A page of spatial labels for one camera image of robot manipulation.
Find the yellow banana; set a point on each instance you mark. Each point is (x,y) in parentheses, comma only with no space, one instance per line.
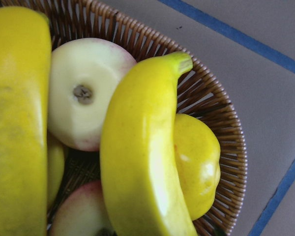
(140,183)
(25,58)

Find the brown wicker basket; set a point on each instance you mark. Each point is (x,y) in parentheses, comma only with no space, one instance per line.
(199,93)

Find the yellow pear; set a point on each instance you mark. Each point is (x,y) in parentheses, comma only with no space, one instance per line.
(197,156)

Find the pale apple with stem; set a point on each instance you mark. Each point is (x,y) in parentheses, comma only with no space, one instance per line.
(84,75)

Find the yellow green fruit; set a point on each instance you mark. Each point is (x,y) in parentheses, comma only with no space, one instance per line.
(56,160)

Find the red yellow apple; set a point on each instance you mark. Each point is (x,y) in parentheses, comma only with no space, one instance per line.
(83,213)

